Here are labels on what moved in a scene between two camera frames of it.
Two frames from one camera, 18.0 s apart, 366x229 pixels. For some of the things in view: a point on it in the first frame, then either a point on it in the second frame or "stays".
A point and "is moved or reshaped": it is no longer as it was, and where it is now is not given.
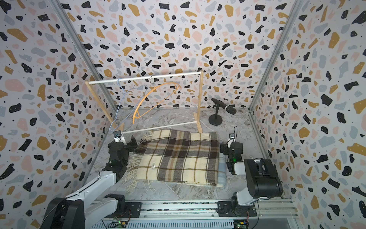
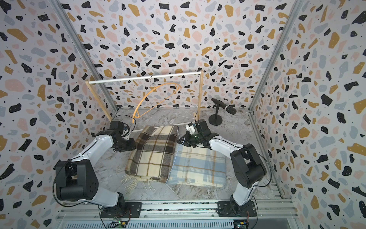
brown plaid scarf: [176, 156] is moved or reshaped
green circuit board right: [241, 223] stays
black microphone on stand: [216, 119] stays
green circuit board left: [119, 224] stays
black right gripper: [225, 147] -> [187, 140]
